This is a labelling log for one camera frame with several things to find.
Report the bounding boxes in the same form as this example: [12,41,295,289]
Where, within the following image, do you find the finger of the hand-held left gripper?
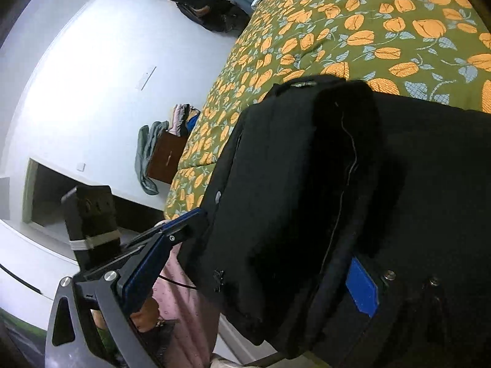
[159,208,210,238]
[123,224,193,253]

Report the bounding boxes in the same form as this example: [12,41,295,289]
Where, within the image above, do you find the grey garment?
[134,121,169,196]

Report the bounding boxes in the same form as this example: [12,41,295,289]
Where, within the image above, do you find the black brown shoulder bag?
[176,2,231,31]

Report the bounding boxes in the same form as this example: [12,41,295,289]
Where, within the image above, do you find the thin black cable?
[159,275,198,290]

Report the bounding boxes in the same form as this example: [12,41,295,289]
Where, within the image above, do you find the white wall switch plate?
[138,66,157,90]

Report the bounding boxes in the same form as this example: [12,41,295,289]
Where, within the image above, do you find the person's pink pajama clothing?
[151,220,223,368]

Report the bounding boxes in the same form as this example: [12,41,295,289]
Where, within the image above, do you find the brown wooden cabinet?
[147,128,188,185]

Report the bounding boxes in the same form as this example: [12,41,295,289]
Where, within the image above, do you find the white shelf unit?
[0,157,165,315]

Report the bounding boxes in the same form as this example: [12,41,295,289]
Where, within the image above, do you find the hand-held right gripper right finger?
[345,257,476,368]

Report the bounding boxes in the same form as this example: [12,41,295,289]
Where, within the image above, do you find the green floral bedspread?
[163,0,491,221]

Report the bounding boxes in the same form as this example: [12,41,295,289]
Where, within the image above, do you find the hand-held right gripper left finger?
[45,234,181,368]

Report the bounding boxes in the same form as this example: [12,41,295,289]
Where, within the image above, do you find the black pants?
[184,75,491,361]

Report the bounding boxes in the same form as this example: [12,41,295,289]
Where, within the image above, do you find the person's left hand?
[130,298,160,333]

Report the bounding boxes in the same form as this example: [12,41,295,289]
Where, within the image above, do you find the pink garment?
[171,103,192,137]

